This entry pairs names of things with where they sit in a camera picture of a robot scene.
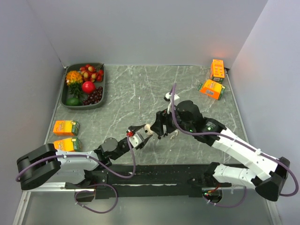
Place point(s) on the orange juice box left lower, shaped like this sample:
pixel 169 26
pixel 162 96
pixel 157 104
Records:
pixel 72 144

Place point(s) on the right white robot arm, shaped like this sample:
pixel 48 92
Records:
pixel 263 173

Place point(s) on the orange juice box tilted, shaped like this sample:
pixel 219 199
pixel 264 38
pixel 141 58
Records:
pixel 212 89

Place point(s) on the orange juice box far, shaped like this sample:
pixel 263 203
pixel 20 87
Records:
pixel 217 71

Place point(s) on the red lychee bunch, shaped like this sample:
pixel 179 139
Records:
pixel 92 73

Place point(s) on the orange juice box left upper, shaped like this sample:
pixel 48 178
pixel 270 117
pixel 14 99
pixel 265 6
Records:
pixel 66 128

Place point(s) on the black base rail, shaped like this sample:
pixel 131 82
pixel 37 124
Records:
pixel 150 181

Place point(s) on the dark grape bunch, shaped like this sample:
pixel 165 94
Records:
pixel 94 97

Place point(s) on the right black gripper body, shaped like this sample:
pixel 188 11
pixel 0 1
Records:
pixel 165 116

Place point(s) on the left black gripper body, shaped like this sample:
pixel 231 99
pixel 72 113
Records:
pixel 124 147

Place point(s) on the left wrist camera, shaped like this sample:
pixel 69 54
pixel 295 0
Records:
pixel 134 138

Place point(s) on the orange pineapple toy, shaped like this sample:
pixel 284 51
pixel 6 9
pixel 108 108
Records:
pixel 74 81

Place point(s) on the grey fruit tray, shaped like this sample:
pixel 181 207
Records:
pixel 65 92

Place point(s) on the red apple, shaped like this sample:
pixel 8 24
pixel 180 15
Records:
pixel 88 87

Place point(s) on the green avocado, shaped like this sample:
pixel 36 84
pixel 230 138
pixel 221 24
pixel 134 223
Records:
pixel 73 102

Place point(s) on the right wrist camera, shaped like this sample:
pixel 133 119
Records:
pixel 168 97

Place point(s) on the beige earbud charging case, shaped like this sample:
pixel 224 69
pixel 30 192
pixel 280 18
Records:
pixel 147 130

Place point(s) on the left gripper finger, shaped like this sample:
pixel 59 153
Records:
pixel 142 142
pixel 134 129

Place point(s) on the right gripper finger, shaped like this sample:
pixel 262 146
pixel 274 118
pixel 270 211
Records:
pixel 168 128
pixel 157 126

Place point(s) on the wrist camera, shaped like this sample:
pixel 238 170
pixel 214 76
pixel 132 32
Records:
pixel 134 138
pixel 168 97

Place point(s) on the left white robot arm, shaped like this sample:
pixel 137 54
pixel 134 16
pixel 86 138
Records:
pixel 47 164

